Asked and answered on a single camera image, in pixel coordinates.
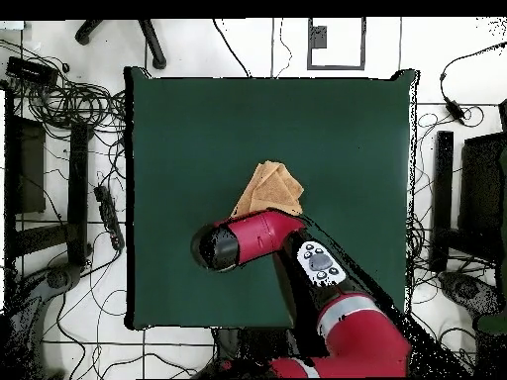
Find black power adapter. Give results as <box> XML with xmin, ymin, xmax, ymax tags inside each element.
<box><xmin>444</xmin><ymin>96</ymin><xmax>467</xmax><ymax>125</ymax></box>

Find tangled black cables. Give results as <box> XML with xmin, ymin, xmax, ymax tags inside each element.
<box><xmin>0</xmin><ymin>39</ymin><xmax>128</xmax><ymax>159</ymax></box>

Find dark green table cloth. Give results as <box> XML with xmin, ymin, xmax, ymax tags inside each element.
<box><xmin>123</xmin><ymin>65</ymin><xmax>421</xmax><ymax>332</ymax></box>

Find black box device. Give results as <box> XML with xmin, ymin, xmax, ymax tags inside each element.
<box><xmin>5</xmin><ymin>55</ymin><xmax>59</xmax><ymax>87</ymax></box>

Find dark grey floor plate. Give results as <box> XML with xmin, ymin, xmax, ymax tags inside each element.
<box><xmin>309</xmin><ymin>25</ymin><xmax>329</xmax><ymax>49</ymax></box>

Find black metal frame stand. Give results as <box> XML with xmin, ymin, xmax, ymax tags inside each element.
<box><xmin>2</xmin><ymin>80</ymin><xmax>94</xmax><ymax>278</ymax></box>
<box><xmin>429</xmin><ymin>98</ymin><xmax>507</xmax><ymax>274</ymax></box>

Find orange terry towel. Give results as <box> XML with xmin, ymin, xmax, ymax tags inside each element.
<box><xmin>230</xmin><ymin>159</ymin><xmax>305</xmax><ymax>218</ymax></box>

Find black round device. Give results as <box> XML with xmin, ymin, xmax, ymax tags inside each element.
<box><xmin>45</xmin><ymin>263</ymin><xmax>83</xmax><ymax>292</ymax></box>

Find black tripod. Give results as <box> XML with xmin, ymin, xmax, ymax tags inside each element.
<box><xmin>74</xmin><ymin>18</ymin><xmax>167</xmax><ymax>70</ymax></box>

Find grey floor frame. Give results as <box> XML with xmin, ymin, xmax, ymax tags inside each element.
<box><xmin>307</xmin><ymin>17</ymin><xmax>366</xmax><ymax>71</ymax></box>

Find black floor equipment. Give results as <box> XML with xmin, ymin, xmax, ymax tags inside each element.
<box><xmin>437</xmin><ymin>270</ymin><xmax>504</xmax><ymax>318</ymax></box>

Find black power strip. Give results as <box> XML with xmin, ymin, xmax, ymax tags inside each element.
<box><xmin>93</xmin><ymin>184</ymin><xmax>126</xmax><ymax>252</ymax></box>

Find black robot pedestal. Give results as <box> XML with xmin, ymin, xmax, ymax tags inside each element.
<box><xmin>213</xmin><ymin>327</ymin><xmax>318</xmax><ymax>379</ymax></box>

